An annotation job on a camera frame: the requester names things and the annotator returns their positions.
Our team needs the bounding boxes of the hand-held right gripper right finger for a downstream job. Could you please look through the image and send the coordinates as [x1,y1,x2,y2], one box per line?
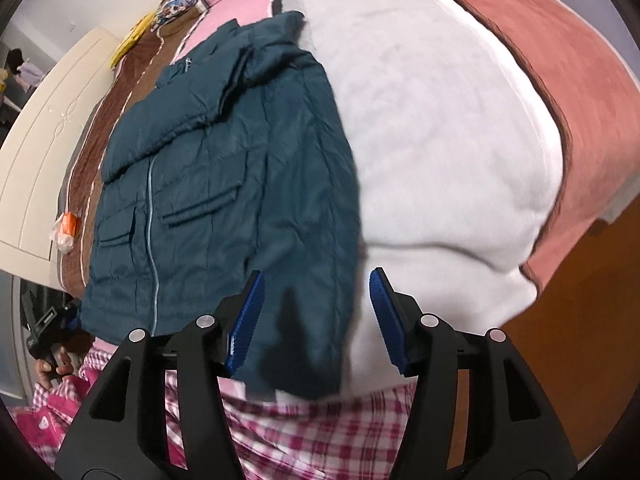
[369,267,585,480]

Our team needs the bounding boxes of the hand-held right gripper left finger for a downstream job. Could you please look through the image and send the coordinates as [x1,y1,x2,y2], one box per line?
[54,270,266,480]

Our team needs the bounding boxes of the teal padded jacket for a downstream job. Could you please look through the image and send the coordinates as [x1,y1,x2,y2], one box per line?
[79,10,363,401]

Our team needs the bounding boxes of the person's left hand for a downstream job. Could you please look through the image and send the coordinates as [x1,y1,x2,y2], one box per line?
[34,346,77,392]

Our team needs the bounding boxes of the orange plastic packet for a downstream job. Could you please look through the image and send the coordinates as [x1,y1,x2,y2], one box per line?
[50,212,82,254]

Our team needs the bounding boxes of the pink plaid pajama clothing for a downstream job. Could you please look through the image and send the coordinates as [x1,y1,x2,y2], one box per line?
[77,345,421,480]

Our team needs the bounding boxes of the cream bed headboard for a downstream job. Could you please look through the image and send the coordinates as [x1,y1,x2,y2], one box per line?
[0,25,127,262]

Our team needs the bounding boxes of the striped fleece blanket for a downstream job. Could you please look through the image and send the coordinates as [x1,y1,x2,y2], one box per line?
[55,0,640,403]

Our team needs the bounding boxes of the purple cloth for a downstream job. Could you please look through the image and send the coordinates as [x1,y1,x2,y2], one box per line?
[16,61,42,90]

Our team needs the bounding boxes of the yellow pillow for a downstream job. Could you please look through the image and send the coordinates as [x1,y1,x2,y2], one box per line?
[110,12,154,67]

